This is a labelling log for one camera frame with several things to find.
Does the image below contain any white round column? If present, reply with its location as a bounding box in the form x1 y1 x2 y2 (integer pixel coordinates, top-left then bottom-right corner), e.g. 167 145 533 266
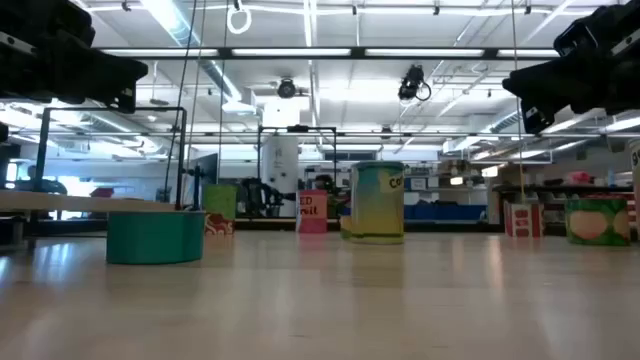
260 134 301 219

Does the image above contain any silver ceiling duct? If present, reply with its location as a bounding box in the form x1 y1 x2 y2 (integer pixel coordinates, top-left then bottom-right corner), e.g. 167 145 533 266
139 0 244 102

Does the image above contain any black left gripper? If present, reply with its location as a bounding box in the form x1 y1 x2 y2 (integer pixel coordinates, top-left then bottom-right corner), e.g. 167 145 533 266
0 45 150 115

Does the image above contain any person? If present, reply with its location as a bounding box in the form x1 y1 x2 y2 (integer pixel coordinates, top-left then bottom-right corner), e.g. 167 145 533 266
13 164 70 197

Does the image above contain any black hanging cable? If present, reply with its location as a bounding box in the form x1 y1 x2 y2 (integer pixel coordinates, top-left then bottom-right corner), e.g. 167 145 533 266
163 0 200 203

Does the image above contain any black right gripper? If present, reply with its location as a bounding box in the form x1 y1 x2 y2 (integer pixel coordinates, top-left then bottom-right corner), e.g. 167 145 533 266
501 37 640 135

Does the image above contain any pink mixed fruit can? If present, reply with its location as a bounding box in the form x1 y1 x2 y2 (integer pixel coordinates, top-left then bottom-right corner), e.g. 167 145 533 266
296 188 330 235

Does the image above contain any pink item on shelving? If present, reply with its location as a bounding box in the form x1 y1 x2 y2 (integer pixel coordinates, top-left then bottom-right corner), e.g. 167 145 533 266
566 170 595 187

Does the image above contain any black overhead light bar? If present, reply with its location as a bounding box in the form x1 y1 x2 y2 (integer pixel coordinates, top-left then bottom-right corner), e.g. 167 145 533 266
94 45 562 62

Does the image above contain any white cable ring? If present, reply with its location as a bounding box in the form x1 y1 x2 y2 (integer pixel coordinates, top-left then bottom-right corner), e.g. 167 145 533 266
225 2 253 36

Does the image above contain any white red diced tomatoes can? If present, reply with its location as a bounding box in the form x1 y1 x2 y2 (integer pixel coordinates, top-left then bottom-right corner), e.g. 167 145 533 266
503 201 546 239

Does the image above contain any tan hanging cable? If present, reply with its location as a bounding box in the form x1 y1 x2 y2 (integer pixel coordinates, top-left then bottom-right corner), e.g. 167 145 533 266
183 0 208 201

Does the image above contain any short green peach can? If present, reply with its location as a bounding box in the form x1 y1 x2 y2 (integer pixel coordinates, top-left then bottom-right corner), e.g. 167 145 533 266
564 195 633 247

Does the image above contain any dark monitor on stand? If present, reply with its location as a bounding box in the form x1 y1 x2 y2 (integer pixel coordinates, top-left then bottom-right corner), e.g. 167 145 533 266
187 151 221 187

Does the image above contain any yellow hanging cord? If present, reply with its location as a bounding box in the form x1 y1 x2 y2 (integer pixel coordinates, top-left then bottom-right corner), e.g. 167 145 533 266
509 0 528 204

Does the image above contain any dark shelving unit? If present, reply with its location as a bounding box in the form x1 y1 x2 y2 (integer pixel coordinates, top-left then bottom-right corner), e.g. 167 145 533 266
491 183 622 237

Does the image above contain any black camera with cable loop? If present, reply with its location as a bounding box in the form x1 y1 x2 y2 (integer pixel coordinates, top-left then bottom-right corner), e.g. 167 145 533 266
397 63 433 105

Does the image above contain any round black overhead camera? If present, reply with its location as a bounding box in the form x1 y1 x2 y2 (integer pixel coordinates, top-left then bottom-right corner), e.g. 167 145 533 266
275 76 298 101

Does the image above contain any short teal can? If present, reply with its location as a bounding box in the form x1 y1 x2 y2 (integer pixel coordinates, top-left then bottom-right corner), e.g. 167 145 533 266
105 210 207 266

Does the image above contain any black metal shelf frame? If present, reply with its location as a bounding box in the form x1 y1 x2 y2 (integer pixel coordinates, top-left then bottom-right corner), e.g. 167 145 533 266
27 105 189 241

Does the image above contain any light wooden shelf board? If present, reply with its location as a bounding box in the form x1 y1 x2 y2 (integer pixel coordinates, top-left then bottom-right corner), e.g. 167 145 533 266
0 191 177 213

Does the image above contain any thin dark hanging cable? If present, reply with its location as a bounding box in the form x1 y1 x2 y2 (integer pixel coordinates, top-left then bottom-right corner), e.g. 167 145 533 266
216 0 230 184

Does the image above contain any distant black metal frame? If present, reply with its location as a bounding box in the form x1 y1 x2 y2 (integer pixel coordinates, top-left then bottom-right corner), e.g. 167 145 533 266
256 125 340 221

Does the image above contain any tall blue yellow corn can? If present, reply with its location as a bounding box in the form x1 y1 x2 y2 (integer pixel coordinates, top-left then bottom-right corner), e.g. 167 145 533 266
349 160 406 246

